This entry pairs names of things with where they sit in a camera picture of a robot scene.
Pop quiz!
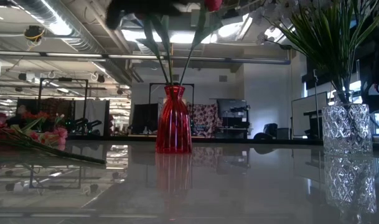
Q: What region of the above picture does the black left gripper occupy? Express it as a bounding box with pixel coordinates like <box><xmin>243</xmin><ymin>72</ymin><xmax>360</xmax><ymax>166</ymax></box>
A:
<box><xmin>105</xmin><ymin>0</ymin><xmax>190</xmax><ymax>29</ymax></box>

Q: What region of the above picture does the pink artificial flower spray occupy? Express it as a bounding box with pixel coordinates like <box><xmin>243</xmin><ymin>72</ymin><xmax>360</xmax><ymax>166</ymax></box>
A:
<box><xmin>0</xmin><ymin>111</ymin><xmax>106</xmax><ymax>166</ymax></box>

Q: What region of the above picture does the red ribbed glass vase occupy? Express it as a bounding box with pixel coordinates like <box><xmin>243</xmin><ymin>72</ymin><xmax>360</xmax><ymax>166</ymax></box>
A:
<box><xmin>154</xmin><ymin>85</ymin><xmax>193</xmax><ymax>154</ymax></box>

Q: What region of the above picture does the clear crystal glass vase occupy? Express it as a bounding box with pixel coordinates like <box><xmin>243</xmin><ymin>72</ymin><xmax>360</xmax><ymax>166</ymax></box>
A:
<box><xmin>321</xmin><ymin>90</ymin><xmax>374</xmax><ymax>156</ymax></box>

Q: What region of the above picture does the bright ceiling light fixture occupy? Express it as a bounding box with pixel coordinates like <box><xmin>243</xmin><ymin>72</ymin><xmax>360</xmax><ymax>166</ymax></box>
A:
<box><xmin>122</xmin><ymin>29</ymin><xmax>217</xmax><ymax>44</ymax></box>

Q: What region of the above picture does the black background monitor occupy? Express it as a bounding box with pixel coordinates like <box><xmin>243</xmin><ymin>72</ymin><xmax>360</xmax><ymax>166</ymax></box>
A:
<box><xmin>131</xmin><ymin>103</ymin><xmax>161</xmax><ymax>135</ymax></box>

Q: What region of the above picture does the grey horizontal ceiling pipe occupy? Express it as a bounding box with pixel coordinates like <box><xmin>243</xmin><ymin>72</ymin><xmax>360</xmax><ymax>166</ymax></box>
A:
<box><xmin>0</xmin><ymin>51</ymin><xmax>291</xmax><ymax>65</ymax></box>

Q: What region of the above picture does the white fabric panel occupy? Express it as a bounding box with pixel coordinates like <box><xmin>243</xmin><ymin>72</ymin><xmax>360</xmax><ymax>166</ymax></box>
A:
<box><xmin>73</xmin><ymin>99</ymin><xmax>111</xmax><ymax>136</ymax></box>

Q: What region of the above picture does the red patterned cloth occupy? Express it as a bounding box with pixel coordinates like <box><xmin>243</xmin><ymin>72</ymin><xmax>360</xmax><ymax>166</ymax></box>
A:
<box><xmin>189</xmin><ymin>103</ymin><xmax>223</xmax><ymax>138</ymax></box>

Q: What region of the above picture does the dark patterned curtain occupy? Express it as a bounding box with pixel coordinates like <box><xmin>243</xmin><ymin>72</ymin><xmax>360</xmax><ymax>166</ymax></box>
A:
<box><xmin>14</xmin><ymin>98</ymin><xmax>75</xmax><ymax>125</ymax></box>

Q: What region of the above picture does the dark background cabinet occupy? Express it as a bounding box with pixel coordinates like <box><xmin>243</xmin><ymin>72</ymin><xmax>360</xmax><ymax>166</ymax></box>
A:
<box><xmin>216</xmin><ymin>98</ymin><xmax>251</xmax><ymax>139</ymax></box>

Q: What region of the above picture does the black office chair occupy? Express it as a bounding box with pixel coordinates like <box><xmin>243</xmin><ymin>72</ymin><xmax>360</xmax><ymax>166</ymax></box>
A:
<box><xmin>253</xmin><ymin>123</ymin><xmax>279</xmax><ymax>141</ymax></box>

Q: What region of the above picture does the white board panel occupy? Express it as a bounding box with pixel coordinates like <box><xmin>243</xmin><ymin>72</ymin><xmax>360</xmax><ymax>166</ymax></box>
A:
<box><xmin>291</xmin><ymin>91</ymin><xmax>329</xmax><ymax>138</ymax></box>

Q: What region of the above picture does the black tripod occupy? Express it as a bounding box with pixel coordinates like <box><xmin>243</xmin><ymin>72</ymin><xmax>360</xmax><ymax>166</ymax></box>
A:
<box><xmin>312</xmin><ymin>68</ymin><xmax>320</xmax><ymax>138</ymax></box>

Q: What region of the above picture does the silver spiral air duct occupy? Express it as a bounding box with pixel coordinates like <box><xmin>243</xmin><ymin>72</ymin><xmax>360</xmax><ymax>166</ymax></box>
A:
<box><xmin>11</xmin><ymin>0</ymin><xmax>134</xmax><ymax>85</ymax></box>

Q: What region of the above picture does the silver rectangular air duct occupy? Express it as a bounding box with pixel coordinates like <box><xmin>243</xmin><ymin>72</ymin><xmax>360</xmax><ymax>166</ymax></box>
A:
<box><xmin>212</xmin><ymin>0</ymin><xmax>302</xmax><ymax>47</ymax></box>

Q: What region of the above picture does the yellow ceiling cable reel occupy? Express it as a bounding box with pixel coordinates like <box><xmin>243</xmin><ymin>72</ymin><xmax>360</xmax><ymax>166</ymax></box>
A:
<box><xmin>23</xmin><ymin>25</ymin><xmax>46</xmax><ymax>43</ymax></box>

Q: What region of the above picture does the black aluminium table frame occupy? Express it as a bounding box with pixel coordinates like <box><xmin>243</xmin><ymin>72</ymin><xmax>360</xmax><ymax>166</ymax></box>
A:
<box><xmin>0</xmin><ymin>132</ymin><xmax>379</xmax><ymax>155</ymax></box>

